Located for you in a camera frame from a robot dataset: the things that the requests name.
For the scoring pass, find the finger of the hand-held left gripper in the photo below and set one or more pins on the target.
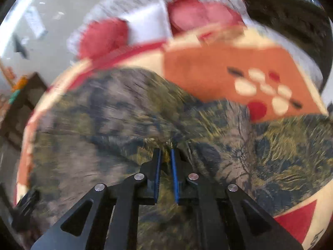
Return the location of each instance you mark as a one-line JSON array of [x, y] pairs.
[[26, 208]]

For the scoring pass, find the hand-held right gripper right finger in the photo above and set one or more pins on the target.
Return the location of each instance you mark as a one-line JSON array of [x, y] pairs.
[[174, 174]]

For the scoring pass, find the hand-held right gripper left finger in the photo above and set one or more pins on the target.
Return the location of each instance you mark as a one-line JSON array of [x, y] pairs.
[[156, 173]]

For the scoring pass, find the olive brown patterned garment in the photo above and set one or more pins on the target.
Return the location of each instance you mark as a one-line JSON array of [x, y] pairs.
[[104, 135]]

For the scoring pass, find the dark wooden chair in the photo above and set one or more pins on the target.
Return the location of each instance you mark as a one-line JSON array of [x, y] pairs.
[[20, 119]]

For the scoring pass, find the teal box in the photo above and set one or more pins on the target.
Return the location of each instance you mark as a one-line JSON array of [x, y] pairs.
[[15, 97]]

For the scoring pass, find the orange cream printed blanket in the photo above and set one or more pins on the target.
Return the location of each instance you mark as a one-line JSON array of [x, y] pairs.
[[208, 65]]

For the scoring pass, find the red bedsheet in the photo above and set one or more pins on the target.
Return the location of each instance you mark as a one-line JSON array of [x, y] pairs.
[[122, 54]]

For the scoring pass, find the orange box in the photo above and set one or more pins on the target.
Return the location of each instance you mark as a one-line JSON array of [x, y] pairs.
[[22, 82]]

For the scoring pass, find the red pillow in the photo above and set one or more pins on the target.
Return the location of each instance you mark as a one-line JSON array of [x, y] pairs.
[[197, 13], [104, 37]]

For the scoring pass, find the white pillow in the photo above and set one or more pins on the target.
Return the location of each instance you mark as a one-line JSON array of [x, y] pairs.
[[148, 26]]

